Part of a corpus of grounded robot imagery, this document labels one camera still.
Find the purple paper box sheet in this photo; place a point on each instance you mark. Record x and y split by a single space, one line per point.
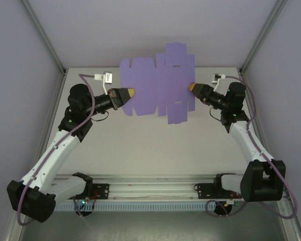
165 82

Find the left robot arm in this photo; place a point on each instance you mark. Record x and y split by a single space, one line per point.
52 155

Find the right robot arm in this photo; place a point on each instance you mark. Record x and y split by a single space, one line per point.
245 143

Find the black mounting plate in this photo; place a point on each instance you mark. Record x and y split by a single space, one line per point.
203 192
102 192

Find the small LED circuit board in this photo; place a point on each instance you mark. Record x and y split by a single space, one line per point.
84 201

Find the small connector board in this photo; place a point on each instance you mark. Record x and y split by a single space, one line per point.
230 202

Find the grey metal panel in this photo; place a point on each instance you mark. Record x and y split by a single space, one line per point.
150 226

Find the aluminium side rail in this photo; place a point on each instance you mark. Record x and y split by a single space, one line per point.
265 138
57 95

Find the aluminium frame post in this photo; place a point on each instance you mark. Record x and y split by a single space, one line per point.
262 35
43 35

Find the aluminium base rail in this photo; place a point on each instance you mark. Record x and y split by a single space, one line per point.
150 188

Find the aluminium corner post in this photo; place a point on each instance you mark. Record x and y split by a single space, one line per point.
292 226
11 233

